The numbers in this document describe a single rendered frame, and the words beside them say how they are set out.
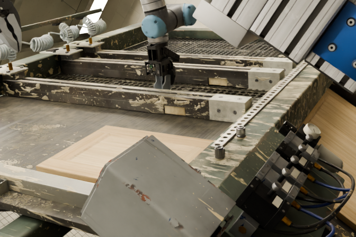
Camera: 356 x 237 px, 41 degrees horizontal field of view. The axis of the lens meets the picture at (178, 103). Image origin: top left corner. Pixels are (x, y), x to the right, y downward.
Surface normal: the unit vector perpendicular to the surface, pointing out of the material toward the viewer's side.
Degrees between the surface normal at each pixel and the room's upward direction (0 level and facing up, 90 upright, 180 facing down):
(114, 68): 90
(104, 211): 90
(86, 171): 56
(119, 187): 90
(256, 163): 90
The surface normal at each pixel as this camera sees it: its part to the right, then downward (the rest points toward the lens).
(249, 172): 0.43, -0.73
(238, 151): -0.07, -0.95
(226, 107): -0.48, 0.31
